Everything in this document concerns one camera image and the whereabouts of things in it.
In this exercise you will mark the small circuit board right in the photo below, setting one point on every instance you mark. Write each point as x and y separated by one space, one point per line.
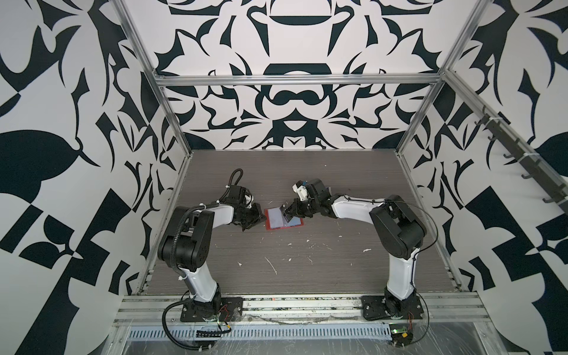
401 335

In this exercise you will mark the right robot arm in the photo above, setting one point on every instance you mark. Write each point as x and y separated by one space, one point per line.
399 229

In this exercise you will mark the wall hook rack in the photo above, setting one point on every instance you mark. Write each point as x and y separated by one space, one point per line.
520 152

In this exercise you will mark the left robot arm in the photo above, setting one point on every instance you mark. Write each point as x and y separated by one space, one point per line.
187 240

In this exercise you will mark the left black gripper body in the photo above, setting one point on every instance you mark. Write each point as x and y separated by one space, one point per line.
251 216

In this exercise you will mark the red leather card holder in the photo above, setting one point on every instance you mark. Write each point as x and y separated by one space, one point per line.
275 219

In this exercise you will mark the small circuit board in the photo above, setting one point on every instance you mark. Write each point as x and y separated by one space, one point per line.
212 333
401 335

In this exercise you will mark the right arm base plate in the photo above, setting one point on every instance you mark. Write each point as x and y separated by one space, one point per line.
389 307

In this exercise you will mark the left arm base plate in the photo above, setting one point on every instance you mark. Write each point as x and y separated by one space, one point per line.
225 309

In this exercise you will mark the small circuit board left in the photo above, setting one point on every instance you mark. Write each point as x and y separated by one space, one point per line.
212 333

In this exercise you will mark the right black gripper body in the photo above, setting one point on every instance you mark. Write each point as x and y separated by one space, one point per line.
305 206

